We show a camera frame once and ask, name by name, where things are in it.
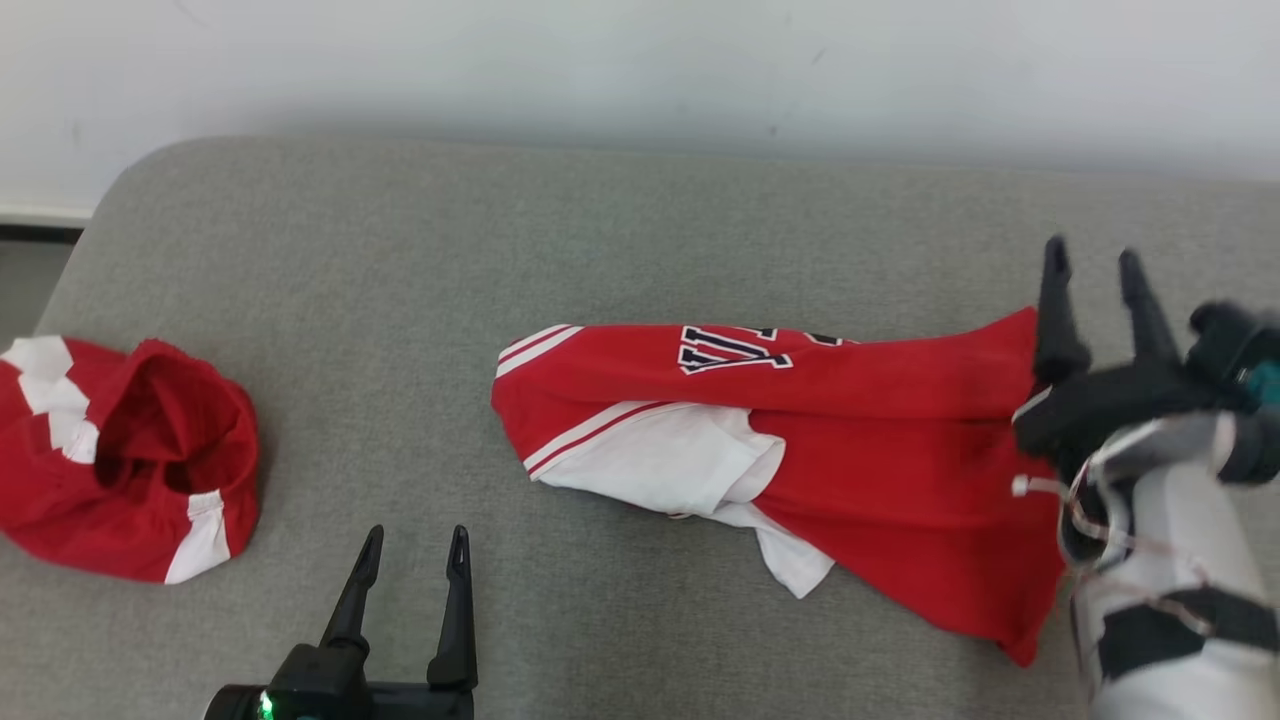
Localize grey fabric sofa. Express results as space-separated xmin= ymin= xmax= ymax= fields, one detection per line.
xmin=0 ymin=135 xmax=1280 ymax=720

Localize white black wall baseboard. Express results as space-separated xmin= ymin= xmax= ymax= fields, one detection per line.
xmin=0 ymin=204 xmax=97 ymax=245

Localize red white shorts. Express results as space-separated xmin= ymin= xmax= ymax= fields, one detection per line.
xmin=0 ymin=335 xmax=263 ymax=586

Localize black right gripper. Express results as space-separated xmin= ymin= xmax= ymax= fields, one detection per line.
xmin=1012 ymin=235 xmax=1247 ymax=482

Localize red white basketball jersey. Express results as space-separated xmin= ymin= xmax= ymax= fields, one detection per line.
xmin=490 ymin=305 xmax=1069 ymax=669

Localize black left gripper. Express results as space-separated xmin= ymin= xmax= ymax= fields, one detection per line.
xmin=205 ymin=525 xmax=480 ymax=720

